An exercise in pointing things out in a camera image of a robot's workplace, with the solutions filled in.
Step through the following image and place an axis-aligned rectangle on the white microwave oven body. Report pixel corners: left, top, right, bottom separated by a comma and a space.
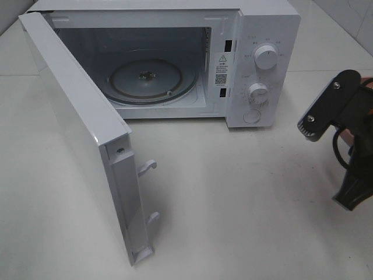
19, 1, 301, 128

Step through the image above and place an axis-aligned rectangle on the white microwave door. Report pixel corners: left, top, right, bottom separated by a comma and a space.
19, 12, 159, 265

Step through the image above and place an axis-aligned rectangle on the white warning label sticker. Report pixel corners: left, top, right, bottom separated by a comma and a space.
214, 52, 231, 88

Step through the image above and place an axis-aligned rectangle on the pink plate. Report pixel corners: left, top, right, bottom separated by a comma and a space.
340, 76, 372, 148

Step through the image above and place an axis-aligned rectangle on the round door release button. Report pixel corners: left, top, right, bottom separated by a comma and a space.
243, 109, 261, 124

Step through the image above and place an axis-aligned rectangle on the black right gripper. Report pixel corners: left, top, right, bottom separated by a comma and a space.
333, 116, 372, 211

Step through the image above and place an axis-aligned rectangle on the white power knob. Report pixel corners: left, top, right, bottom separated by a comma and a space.
254, 43, 278, 70

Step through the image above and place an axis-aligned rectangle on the glass microwave turntable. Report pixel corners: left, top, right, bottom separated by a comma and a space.
106, 58, 198, 105

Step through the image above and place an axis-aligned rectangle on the white timer knob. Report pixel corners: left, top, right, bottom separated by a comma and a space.
247, 83, 269, 104

